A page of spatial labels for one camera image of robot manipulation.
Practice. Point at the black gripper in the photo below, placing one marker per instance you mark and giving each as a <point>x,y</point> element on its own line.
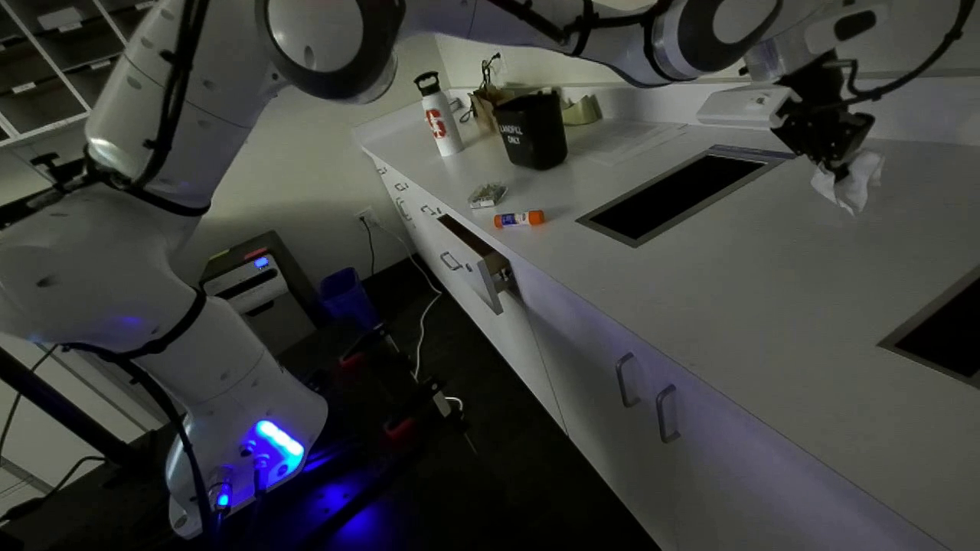
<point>821,109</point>

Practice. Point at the white cloth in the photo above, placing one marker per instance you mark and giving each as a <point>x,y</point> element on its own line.
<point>852,187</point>

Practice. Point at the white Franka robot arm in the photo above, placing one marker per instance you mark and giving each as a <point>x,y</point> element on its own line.
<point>103,265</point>

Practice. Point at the black bin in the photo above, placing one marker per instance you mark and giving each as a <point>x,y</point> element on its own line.
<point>534,128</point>

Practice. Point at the blue floor bin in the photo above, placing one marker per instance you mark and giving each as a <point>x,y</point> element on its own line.
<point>347,294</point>

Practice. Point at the orange and white glue stick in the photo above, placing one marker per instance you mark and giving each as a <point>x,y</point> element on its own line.
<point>522,218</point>

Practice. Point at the small grey flat object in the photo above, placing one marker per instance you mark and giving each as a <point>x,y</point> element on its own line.
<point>489,194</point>

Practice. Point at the white water bottle black cap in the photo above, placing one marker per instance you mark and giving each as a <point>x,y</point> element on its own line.
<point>442,117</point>

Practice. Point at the black robot cart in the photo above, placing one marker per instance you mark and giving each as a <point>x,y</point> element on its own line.
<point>378,439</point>

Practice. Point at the grey printer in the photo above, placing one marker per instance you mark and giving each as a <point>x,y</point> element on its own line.
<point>262,293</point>

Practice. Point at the white pigeonhole shelf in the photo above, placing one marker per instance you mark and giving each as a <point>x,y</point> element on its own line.
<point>50,71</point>

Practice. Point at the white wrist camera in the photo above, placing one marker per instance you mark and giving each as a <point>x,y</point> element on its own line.
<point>750,104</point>

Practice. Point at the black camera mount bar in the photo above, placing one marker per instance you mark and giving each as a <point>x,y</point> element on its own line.
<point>39,187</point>

